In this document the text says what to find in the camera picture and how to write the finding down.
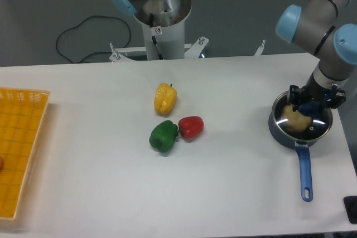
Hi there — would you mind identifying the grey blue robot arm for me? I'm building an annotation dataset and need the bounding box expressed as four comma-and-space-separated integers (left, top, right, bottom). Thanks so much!
111, 0, 356, 116

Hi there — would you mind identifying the green bell pepper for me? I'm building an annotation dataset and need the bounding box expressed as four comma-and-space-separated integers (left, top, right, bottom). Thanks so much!
149, 120, 179, 153

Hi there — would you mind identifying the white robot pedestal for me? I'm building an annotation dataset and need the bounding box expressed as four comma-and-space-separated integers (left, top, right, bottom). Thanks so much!
134, 0, 192, 48

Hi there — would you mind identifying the dark pot blue handle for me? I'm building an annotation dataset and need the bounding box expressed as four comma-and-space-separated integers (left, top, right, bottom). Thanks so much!
268, 90, 334, 202

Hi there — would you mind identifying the white pedestal base frame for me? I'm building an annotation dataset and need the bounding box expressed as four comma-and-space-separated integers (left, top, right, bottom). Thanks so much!
108, 36, 267, 62

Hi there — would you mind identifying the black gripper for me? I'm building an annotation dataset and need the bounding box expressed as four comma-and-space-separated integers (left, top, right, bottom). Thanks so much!
288, 72, 346, 111

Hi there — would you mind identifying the yellow bell pepper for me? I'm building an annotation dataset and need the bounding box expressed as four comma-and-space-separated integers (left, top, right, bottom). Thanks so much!
154, 83, 177, 116

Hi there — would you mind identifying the glass lid blue knob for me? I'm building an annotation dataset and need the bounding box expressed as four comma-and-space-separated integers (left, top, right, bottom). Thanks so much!
269, 91, 333, 142

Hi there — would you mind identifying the black corner device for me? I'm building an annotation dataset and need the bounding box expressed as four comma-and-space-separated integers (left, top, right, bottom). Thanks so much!
343, 196, 357, 225

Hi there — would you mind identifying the black floor cable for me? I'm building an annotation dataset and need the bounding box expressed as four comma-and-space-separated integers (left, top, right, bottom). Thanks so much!
56, 15, 132, 64

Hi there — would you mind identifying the yellow woven basket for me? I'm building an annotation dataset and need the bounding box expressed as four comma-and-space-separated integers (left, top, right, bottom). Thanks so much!
1, 88, 50, 221

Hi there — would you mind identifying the beige cauliflower toy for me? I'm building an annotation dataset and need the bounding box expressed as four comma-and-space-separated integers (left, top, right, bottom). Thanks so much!
281, 105, 312, 133

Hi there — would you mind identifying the red bell pepper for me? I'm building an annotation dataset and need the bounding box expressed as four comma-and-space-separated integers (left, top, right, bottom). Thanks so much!
178, 116, 204, 139

